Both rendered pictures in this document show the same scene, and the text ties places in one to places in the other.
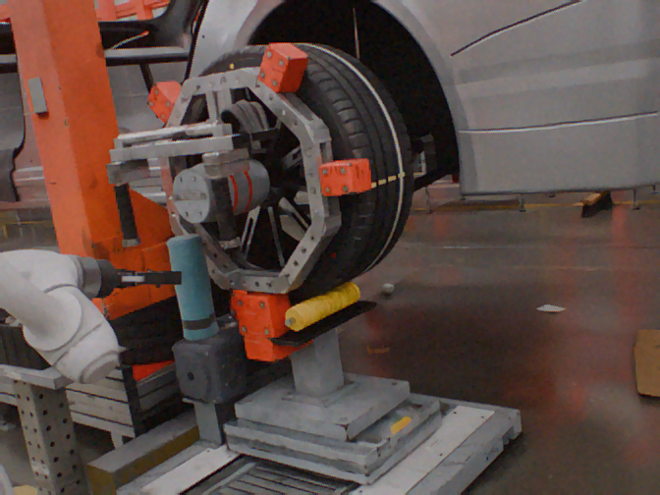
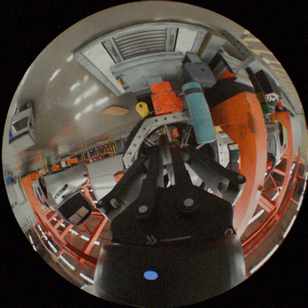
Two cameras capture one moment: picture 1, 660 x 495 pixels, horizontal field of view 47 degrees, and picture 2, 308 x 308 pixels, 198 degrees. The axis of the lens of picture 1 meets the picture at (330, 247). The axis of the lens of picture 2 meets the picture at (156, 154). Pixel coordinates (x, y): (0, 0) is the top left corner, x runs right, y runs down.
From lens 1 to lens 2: 1.54 m
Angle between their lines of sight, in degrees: 47
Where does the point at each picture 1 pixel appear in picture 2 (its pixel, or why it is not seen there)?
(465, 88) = not seen: hidden behind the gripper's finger
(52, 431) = (244, 49)
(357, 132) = not seen: hidden behind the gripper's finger
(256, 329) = (162, 95)
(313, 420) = (137, 70)
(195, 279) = (194, 118)
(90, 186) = (252, 160)
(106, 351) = not seen: outside the picture
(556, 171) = (101, 165)
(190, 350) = (206, 79)
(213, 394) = (189, 65)
